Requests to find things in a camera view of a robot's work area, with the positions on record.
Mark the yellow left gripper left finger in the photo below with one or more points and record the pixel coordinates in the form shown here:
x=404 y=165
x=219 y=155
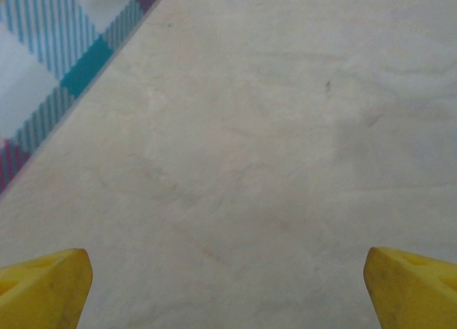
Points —
x=43 y=293

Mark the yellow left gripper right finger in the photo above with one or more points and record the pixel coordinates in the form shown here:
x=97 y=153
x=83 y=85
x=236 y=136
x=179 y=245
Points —
x=410 y=297

